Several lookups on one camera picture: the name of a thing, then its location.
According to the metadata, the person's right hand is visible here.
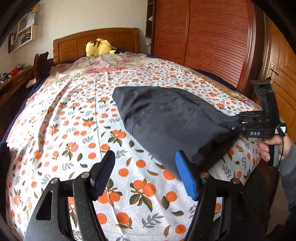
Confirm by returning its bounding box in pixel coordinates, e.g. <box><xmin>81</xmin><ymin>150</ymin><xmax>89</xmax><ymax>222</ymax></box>
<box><xmin>258</xmin><ymin>134</ymin><xmax>292</xmax><ymax>162</ymax></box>

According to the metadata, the metal door handle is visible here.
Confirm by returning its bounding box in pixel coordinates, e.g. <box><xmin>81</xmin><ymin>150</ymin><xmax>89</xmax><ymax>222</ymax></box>
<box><xmin>267</xmin><ymin>63</ymin><xmax>279</xmax><ymax>79</ymax></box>

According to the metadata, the wall bookshelf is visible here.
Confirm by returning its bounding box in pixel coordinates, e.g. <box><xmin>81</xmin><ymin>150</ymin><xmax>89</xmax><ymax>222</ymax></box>
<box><xmin>8</xmin><ymin>10</ymin><xmax>39</xmax><ymax>54</ymax></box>

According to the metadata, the orange print bedsheet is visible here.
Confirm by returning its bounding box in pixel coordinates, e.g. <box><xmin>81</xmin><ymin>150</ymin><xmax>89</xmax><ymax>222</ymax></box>
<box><xmin>6</xmin><ymin>60</ymin><xmax>257</xmax><ymax>240</ymax></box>

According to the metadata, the wooden door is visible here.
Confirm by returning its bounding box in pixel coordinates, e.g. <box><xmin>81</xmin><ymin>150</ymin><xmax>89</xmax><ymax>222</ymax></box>
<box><xmin>261</xmin><ymin>15</ymin><xmax>295</xmax><ymax>142</ymax></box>

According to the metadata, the yellow plush toy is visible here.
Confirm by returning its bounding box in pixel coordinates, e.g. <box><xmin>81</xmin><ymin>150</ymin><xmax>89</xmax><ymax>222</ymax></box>
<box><xmin>85</xmin><ymin>38</ymin><xmax>119</xmax><ymax>57</ymax></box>

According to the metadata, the wooden desk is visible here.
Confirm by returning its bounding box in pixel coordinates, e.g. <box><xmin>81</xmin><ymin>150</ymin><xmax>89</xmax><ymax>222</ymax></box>
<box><xmin>0</xmin><ymin>66</ymin><xmax>35</xmax><ymax>107</ymax></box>

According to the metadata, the black jacket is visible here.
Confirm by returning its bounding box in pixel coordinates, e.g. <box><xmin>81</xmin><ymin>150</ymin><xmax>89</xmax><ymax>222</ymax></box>
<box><xmin>112</xmin><ymin>86</ymin><xmax>239</xmax><ymax>176</ymax></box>

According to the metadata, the wooden louvered wardrobe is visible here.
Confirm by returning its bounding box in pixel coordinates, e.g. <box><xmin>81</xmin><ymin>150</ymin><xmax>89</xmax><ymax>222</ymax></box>
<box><xmin>151</xmin><ymin>1</ymin><xmax>265</xmax><ymax>96</ymax></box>

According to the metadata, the grey sleeve forearm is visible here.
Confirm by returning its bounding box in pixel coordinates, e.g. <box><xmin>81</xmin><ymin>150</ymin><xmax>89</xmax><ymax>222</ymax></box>
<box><xmin>279</xmin><ymin>143</ymin><xmax>296</xmax><ymax>212</ymax></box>

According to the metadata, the dark wooden chair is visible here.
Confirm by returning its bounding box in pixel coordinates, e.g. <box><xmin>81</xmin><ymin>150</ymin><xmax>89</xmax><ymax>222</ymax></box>
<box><xmin>33</xmin><ymin>52</ymin><xmax>50</xmax><ymax>82</ymax></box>

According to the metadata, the red item on desk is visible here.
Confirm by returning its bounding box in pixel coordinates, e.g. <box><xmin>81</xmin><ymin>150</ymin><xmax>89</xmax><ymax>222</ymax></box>
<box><xmin>9</xmin><ymin>68</ymin><xmax>19</xmax><ymax>77</ymax></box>

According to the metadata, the wooden headboard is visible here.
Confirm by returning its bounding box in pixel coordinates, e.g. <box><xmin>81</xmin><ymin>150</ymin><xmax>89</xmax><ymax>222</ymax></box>
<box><xmin>53</xmin><ymin>27</ymin><xmax>141</xmax><ymax>66</ymax></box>

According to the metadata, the floral quilt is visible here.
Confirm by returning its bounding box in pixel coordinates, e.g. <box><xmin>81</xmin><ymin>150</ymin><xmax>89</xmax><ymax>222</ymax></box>
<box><xmin>50</xmin><ymin>52</ymin><xmax>161</xmax><ymax>78</ymax></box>

